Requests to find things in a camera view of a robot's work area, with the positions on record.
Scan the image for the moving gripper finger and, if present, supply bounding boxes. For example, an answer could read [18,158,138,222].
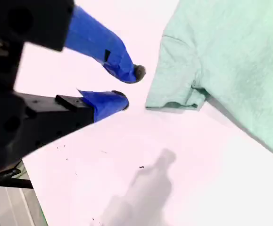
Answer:
[0,0,147,84]

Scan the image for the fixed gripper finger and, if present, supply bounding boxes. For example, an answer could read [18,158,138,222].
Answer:
[13,89,130,159]

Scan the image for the pale green T-shirt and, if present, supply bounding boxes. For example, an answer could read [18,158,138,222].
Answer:
[145,0,273,164]

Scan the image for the black stand leg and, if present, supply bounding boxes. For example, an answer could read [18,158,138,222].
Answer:
[0,162,34,189]

